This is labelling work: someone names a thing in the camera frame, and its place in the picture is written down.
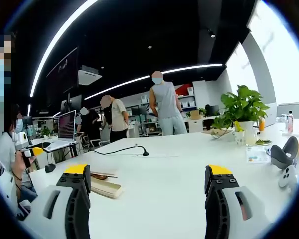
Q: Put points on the printed paper card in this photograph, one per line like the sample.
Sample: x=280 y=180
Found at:
x=256 y=155

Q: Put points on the wooden spoon utensil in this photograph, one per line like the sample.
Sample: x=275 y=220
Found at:
x=99 y=177

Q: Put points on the plate of greens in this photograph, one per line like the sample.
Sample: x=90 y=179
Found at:
x=263 y=142

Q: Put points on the green potted plant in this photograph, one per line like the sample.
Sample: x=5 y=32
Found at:
x=243 y=107

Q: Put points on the small white side table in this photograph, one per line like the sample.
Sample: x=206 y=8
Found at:
x=57 y=147

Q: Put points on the pink drink bottle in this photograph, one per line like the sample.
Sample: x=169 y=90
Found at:
x=290 y=124

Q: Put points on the patterned white cup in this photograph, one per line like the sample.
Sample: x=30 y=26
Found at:
x=239 y=139

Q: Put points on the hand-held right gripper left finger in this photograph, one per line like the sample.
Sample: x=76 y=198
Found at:
x=52 y=206

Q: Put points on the long ceiling light strip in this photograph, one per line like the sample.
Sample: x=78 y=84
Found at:
x=54 y=42

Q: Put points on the beige cutlery case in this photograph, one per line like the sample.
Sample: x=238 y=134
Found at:
x=107 y=188

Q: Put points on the dark wall screen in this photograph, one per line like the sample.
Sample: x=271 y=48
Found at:
x=63 y=74

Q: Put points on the grey office chair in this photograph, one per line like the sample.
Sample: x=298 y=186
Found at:
x=104 y=137

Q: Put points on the ceiling air conditioner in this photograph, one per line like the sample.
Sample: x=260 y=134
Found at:
x=89 y=74

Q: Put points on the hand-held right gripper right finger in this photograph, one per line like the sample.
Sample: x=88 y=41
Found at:
x=241 y=206

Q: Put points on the orange drink bottle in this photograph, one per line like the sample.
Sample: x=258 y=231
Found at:
x=261 y=125

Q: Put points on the small black stand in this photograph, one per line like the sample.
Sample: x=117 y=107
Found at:
x=50 y=168

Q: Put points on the white chest-worn device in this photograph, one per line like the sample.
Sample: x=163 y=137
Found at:
x=6 y=189

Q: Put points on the white handheld controller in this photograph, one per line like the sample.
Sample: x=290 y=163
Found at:
x=286 y=176

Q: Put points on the open laptop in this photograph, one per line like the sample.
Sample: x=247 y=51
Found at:
x=66 y=125

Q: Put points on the wooden chopstick utensil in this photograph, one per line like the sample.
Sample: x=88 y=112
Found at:
x=112 y=176

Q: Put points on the cardboard box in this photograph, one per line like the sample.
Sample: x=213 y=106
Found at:
x=195 y=114

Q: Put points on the black computer monitor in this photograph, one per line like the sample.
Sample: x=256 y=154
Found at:
x=212 y=110

